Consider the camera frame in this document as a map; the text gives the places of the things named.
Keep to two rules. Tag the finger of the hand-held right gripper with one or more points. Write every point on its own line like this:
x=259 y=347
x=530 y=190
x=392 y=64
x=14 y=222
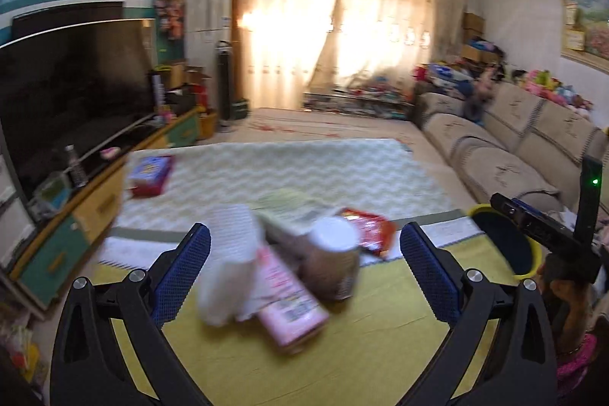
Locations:
x=528 y=215

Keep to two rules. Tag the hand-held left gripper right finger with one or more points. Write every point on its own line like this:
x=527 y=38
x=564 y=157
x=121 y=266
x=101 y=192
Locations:
x=430 y=273

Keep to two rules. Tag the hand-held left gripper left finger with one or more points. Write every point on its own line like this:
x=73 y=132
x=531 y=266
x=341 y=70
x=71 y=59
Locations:
x=183 y=273

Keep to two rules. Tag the black bin with yellow rim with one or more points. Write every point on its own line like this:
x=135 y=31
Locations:
x=499 y=239

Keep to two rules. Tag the white foam net sleeve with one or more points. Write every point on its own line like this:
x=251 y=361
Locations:
x=228 y=263

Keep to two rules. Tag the red snack wrapper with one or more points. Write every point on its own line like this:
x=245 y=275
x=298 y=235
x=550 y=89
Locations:
x=373 y=227

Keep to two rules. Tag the brown white paper cup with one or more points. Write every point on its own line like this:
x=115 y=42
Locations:
x=333 y=263

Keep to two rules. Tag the pink tissue packet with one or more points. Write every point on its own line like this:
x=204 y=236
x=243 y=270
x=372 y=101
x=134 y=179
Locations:
x=290 y=301

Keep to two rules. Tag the green printed paper package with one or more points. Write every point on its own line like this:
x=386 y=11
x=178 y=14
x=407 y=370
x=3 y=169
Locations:
x=290 y=204

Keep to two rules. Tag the person's right forearm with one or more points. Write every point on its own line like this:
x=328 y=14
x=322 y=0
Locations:
x=578 y=368

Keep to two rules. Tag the person's right hand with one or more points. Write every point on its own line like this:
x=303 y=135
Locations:
x=568 y=311

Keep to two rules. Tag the beige sofa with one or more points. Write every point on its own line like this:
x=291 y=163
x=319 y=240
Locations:
x=514 y=149

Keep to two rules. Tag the red flat box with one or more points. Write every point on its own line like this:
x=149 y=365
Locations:
x=152 y=188

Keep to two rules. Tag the teal yellow television cabinet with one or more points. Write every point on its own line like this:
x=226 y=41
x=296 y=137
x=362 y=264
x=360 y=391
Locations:
x=95 y=215

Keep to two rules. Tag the blue star print box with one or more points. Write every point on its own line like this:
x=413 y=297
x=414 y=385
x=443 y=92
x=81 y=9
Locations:
x=150 y=168

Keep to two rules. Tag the small pink toy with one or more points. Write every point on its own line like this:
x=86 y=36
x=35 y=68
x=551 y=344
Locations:
x=111 y=153

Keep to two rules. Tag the yellow bucket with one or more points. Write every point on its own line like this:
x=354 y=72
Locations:
x=208 y=125

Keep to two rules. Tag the clear plastic water bottle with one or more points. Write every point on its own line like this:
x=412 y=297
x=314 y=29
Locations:
x=76 y=168

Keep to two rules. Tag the yellow green printed tablecloth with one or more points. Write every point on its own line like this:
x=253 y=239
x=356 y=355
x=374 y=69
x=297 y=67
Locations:
x=285 y=163

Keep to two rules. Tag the clear plastic bag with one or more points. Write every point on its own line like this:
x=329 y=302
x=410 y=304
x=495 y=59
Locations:
x=51 y=199

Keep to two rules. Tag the pile of toys and bags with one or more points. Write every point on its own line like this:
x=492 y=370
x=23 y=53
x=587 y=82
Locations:
x=452 y=78

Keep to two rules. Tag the pink bottle set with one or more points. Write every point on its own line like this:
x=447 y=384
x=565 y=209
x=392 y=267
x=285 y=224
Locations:
x=166 y=116

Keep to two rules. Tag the shelf of books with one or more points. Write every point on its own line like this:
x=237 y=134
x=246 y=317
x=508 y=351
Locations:
x=19 y=344

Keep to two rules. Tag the white plastic drawer unit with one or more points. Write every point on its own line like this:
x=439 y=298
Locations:
x=12 y=220

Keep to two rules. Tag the framed landscape painting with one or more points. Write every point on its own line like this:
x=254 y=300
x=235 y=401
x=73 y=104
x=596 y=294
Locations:
x=590 y=25

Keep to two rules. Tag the low glass table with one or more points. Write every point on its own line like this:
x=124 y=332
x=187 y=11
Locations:
x=357 y=101

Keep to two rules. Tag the black white tower fan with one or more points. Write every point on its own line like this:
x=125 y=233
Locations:
x=225 y=87

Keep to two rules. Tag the beige floral rug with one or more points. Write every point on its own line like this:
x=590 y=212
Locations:
x=309 y=125

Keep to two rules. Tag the open cardboard boxes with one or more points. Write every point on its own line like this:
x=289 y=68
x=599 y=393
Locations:
x=185 y=78

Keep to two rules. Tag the stacked cardboard boxes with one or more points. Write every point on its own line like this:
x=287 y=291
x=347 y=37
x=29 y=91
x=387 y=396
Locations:
x=473 y=25

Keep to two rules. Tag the large curved television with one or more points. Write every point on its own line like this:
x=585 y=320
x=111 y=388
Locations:
x=71 y=92

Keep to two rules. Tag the beige embroidered curtain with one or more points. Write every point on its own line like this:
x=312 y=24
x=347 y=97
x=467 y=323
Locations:
x=395 y=6
x=280 y=30

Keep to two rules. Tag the white standing air conditioner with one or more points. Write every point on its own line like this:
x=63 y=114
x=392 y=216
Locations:
x=207 y=20

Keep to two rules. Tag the hanging flower decoration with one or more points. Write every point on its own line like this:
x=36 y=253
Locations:
x=171 y=13

